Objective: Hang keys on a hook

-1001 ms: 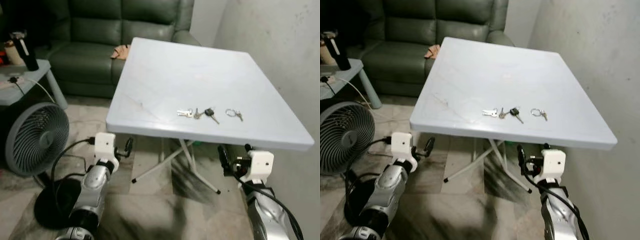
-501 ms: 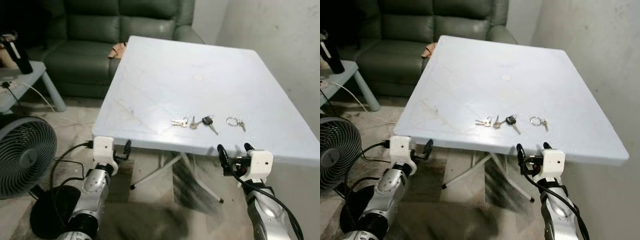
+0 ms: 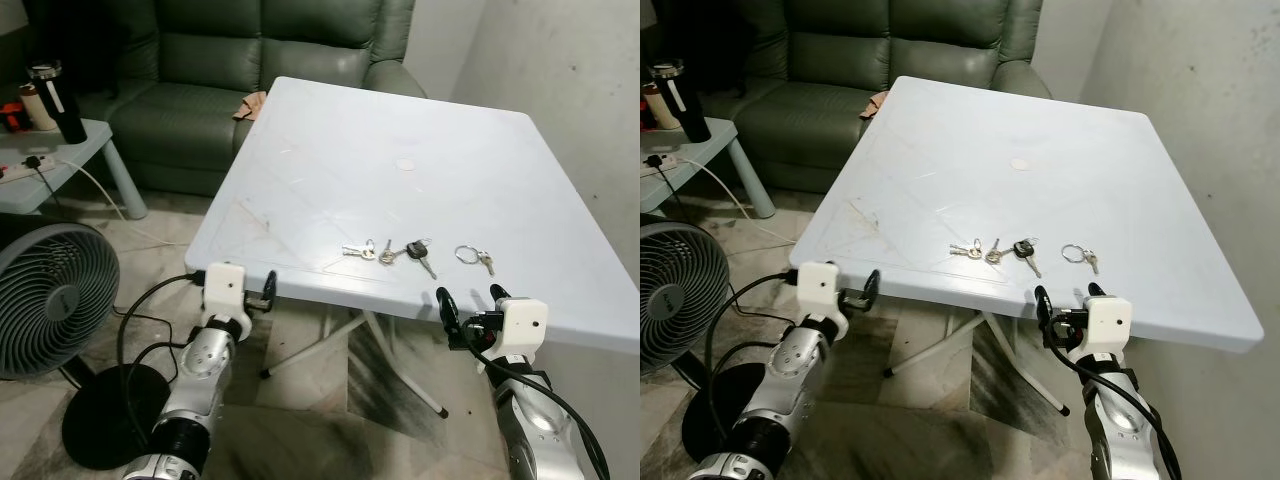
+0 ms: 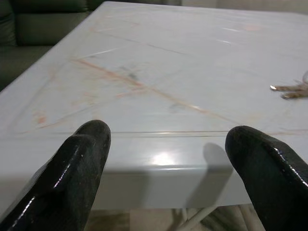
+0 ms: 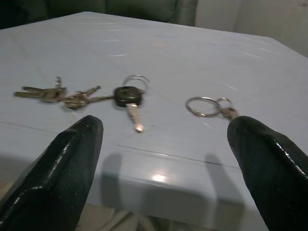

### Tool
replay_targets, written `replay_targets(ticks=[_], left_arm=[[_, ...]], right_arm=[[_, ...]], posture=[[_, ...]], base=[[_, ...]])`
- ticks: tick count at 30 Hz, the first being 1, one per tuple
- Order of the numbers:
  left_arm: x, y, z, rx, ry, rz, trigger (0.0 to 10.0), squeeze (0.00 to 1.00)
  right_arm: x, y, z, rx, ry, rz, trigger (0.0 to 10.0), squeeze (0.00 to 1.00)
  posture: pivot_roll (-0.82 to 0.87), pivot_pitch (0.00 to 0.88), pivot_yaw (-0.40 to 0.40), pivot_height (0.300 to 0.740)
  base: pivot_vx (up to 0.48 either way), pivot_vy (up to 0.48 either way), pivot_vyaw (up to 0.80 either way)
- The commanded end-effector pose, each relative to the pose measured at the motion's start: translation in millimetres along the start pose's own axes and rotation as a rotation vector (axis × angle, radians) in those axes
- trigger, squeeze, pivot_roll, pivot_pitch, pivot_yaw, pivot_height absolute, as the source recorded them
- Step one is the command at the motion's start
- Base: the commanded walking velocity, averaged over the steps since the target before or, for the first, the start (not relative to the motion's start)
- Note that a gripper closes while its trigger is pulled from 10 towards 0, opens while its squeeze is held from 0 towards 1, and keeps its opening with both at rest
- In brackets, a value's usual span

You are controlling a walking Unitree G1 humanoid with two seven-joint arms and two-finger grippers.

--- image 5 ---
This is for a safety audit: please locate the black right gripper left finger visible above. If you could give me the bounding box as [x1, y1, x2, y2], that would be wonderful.
[0, 115, 104, 231]

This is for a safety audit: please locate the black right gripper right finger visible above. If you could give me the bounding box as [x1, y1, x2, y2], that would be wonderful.
[227, 115, 308, 231]

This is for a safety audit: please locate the brass key bunch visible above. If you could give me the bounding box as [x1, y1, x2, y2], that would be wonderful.
[14, 77, 114, 110]

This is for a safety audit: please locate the black-headed car key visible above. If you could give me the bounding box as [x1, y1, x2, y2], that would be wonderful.
[114, 86, 145, 132]

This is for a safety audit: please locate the light blue table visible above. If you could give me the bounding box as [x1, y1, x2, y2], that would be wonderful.
[0, 11, 308, 231]

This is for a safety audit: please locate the dark green sofa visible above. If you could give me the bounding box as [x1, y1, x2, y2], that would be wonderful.
[0, 0, 198, 31]

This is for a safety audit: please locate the small silver ring with clasp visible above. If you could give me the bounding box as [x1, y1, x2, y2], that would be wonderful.
[216, 97, 239, 120]

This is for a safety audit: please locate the silver split key ring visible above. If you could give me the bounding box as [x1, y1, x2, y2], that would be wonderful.
[185, 96, 221, 118]

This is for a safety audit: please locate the silver double key ring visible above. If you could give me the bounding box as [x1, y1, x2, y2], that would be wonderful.
[122, 75, 149, 92]

